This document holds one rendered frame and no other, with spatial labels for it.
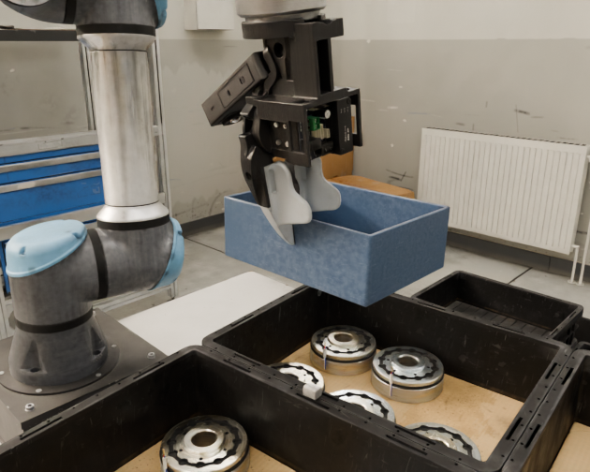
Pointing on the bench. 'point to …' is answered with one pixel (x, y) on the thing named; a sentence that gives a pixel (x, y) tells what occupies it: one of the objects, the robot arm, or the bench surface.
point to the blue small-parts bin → (345, 243)
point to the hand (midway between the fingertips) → (289, 228)
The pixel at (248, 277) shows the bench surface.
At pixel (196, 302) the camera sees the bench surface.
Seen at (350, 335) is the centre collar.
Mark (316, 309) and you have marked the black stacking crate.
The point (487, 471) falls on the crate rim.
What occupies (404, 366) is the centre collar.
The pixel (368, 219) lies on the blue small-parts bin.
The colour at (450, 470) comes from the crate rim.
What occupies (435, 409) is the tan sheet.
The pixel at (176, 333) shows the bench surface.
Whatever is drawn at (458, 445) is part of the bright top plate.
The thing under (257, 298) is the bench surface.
